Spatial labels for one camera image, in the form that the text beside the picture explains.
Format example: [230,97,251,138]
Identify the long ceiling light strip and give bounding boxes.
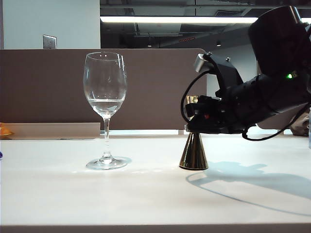
[100,16,311,25]

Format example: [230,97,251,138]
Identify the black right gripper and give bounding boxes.
[185,96,246,134]

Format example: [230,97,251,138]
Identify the wide brown desk partition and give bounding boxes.
[0,49,208,131]

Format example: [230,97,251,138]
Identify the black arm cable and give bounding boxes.
[242,101,311,142]

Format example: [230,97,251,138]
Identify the clear wine glass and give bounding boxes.
[83,51,132,170]

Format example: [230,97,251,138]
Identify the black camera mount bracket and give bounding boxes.
[208,54,245,94]

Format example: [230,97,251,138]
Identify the gold double-cone jigger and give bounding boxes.
[179,95,209,170]

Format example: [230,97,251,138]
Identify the black camera cable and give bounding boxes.
[180,70,212,122]

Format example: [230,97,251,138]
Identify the orange object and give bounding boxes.
[0,122,13,136]

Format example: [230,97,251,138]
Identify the silver wall switch plate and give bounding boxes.
[42,34,57,50]

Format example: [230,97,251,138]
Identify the brown lumpy object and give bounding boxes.
[290,113,311,136]

